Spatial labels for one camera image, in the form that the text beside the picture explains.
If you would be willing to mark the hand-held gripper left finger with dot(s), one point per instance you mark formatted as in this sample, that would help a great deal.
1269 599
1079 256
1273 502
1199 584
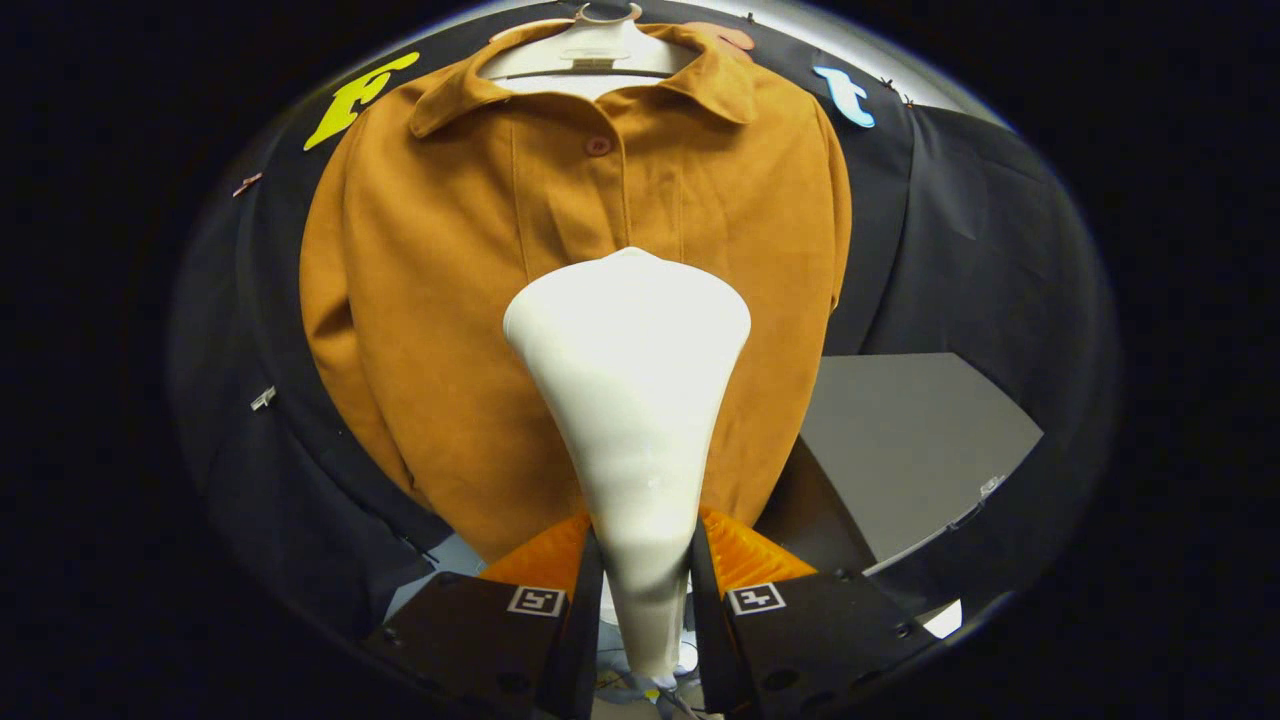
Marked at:
585 640

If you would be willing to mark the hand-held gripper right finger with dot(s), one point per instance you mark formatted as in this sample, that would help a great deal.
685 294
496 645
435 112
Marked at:
705 640

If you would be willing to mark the white garment steamer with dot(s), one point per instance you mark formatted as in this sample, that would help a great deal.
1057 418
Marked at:
630 400

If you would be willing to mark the orange-brown button shirt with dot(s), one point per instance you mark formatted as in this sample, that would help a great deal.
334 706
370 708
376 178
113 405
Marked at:
430 300

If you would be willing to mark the white clothes hanger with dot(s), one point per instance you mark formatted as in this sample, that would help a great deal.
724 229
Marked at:
600 40

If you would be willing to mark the grey side table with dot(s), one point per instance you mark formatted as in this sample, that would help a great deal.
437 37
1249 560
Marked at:
900 440

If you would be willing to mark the silver clip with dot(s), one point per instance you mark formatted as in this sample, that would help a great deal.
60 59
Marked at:
263 398

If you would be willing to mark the black backdrop cloth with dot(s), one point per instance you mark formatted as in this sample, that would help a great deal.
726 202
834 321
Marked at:
1000 250

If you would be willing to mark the pink clip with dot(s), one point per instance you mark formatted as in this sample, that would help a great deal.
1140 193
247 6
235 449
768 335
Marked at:
247 184

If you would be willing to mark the row of black clips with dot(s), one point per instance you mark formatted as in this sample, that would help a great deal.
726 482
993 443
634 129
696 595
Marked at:
885 83

